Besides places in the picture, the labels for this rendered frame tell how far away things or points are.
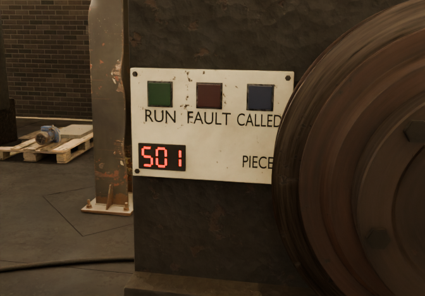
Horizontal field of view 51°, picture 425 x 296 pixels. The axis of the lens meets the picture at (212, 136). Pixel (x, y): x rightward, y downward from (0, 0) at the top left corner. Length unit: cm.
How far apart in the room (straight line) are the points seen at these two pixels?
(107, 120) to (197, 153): 270
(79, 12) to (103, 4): 403
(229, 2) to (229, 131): 20
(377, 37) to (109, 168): 305
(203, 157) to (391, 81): 33
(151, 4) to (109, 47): 260
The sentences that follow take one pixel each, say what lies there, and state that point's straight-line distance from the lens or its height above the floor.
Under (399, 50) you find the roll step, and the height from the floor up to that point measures 128.
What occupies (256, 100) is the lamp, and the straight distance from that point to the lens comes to 69.
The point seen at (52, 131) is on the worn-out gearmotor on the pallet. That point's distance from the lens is 522.
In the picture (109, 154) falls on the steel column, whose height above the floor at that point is 43.
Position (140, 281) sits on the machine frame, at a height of 87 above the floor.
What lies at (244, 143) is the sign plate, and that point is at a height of 112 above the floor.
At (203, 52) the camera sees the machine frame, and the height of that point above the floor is 127.
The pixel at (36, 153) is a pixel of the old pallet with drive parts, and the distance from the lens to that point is 509.
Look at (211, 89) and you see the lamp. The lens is 70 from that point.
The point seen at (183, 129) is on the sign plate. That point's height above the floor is 114.
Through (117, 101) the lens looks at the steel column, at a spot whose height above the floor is 84.
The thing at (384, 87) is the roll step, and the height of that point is 124.
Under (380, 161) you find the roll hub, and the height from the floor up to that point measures 116.
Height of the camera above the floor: 128
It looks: 12 degrees down
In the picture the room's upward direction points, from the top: 1 degrees clockwise
